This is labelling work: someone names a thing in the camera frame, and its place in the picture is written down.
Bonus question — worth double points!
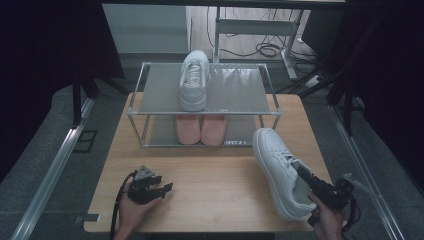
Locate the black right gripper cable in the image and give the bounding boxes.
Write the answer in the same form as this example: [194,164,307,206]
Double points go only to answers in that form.
[343,194,363,233]

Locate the white sneaker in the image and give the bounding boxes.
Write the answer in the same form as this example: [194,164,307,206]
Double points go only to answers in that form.
[179,49,211,113]
[252,127,318,222]

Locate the pink slipper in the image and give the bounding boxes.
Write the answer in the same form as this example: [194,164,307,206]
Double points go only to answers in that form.
[175,114,202,146]
[200,114,229,147]

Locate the metal shoe rack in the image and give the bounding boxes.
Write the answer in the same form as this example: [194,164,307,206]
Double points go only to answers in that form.
[126,62,283,148]

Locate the black floor cables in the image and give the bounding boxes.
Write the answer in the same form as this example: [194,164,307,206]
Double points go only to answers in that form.
[206,7,318,64]

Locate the black computer case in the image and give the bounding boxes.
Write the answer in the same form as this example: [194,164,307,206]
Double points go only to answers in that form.
[301,9,344,58]

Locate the white cabinet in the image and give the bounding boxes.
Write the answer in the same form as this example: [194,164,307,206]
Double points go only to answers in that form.
[102,3,193,55]

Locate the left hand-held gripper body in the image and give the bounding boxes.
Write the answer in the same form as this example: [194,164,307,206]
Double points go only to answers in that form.
[127,164,164,205]

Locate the dark curtain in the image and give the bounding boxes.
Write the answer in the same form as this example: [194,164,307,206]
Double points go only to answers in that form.
[0,0,125,183]
[333,0,424,188]

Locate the aluminium floor rail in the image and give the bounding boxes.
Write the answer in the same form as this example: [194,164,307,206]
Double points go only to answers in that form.
[11,98,96,240]
[328,105,406,240]

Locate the person's left hand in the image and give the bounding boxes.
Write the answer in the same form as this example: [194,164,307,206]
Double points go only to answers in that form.
[118,186,162,234]

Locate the white desk frame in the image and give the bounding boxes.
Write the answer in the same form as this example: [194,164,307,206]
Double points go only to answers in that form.
[213,7,299,81]

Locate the person's right hand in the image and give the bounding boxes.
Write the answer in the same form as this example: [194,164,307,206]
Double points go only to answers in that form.
[308,192,347,240]

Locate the black stand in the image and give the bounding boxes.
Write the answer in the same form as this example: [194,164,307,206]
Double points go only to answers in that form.
[71,66,129,128]
[324,66,366,136]

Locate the white power strip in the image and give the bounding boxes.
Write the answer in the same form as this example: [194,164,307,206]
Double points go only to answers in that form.
[304,74,326,88]

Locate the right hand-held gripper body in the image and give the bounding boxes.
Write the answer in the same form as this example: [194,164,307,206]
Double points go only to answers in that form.
[309,172,378,212]

